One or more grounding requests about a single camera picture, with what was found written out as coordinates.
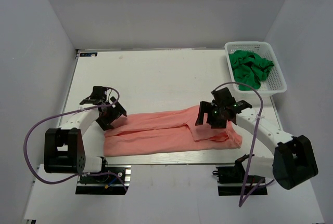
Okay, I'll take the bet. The pink t-shirt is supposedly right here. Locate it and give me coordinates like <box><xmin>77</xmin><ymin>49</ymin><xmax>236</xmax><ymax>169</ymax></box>
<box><xmin>104</xmin><ymin>106</ymin><xmax>242</xmax><ymax>157</ymax></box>

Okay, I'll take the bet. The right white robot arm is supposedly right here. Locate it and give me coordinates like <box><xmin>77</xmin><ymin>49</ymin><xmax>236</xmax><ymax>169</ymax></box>
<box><xmin>195</xmin><ymin>88</ymin><xmax>318</xmax><ymax>190</ymax></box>

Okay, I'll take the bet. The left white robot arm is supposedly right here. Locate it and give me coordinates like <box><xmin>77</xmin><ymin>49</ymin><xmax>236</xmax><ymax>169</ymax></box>
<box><xmin>44</xmin><ymin>86</ymin><xmax>127</xmax><ymax>175</ymax></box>

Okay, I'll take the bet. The green t-shirt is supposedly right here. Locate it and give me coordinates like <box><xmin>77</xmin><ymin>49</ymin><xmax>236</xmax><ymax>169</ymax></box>
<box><xmin>229</xmin><ymin>50</ymin><xmax>274</xmax><ymax>90</ymax></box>

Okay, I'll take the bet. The white plastic basket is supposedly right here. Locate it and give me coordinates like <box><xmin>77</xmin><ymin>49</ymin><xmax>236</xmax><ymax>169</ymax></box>
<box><xmin>224</xmin><ymin>41</ymin><xmax>287</xmax><ymax>97</ymax></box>

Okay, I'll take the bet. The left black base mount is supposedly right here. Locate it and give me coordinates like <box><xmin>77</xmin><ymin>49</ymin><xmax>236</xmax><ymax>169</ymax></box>
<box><xmin>75</xmin><ymin>165</ymin><xmax>131</xmax><ymax>195</ymax></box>

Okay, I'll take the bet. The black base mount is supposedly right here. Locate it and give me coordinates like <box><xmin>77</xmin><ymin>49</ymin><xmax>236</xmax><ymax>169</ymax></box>
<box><xmin>212</xmin><ymin>166</ymin><xmax>268</xmax><ymax>196</ymax></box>
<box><xmin>75</xmin><ymin>165</ymin><xmax>131</xmax><ymax>195</ymax></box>

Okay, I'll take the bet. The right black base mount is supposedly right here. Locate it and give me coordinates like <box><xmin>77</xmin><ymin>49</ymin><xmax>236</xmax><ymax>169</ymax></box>
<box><xmin>212</xmin><ymin>166</ymin><xmax>268</xmax><ymax>196</ymax></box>

